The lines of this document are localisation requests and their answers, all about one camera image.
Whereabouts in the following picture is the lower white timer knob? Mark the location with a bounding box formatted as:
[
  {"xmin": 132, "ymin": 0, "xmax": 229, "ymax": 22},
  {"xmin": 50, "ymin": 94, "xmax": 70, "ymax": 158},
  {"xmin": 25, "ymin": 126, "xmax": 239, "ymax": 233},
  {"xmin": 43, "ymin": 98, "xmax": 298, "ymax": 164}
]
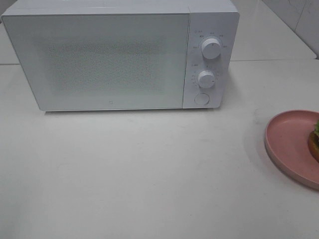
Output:
[{"xmin": 197, "ymin": 70, "xmax": 216, "ymax": 89}]

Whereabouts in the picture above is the upper white power knob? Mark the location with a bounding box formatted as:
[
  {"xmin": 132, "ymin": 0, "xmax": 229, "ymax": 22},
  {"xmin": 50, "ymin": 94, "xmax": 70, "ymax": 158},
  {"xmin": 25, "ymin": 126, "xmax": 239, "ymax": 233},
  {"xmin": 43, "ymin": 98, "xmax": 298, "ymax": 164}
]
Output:
[{"xmin": 200, "ymin": 37, "xmax": 222, "ymax": 60}]

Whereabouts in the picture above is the white microwave oven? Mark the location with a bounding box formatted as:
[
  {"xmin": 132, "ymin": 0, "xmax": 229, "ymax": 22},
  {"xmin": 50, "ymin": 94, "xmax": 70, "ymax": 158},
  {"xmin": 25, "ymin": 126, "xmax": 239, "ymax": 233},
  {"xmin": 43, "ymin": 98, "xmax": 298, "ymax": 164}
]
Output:
[{"xmin": 1, "ymin": 0, "xmax": 240, "ymax": 110}]

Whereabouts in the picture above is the white microwave door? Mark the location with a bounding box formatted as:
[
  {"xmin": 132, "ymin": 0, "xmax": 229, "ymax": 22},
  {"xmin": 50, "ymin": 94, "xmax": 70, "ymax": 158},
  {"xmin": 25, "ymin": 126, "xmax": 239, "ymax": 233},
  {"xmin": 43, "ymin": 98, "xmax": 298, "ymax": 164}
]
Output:
[{"xmin": 3, "ymin": 14, "xmax": 189, "ymax": 111}]

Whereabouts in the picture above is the burger with lettuce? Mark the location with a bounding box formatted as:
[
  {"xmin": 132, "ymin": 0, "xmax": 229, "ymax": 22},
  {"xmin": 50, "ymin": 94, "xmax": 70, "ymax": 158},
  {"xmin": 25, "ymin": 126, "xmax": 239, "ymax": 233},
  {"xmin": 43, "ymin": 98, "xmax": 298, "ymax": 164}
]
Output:
[{"xmin": 308, "ymin": 121, "xmax": 319, "ymax": 162}]

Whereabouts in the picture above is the pink round plate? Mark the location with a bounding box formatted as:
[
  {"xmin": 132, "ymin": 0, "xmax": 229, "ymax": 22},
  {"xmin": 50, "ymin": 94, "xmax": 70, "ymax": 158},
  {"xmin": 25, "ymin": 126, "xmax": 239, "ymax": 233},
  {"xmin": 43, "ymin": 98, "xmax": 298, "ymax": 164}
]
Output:
[{"xmin": 264, "ymin": 110, "xmax": 319, "ymax": 190}]

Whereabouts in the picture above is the round white door button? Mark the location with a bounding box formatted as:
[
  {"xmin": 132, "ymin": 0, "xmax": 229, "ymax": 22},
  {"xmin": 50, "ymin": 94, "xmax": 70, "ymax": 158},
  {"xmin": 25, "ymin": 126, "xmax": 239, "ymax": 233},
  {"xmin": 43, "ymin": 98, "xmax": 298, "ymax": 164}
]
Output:
[{"xmin": 194, "ymin": 93, "xmax": 210, "ymax": 106}]

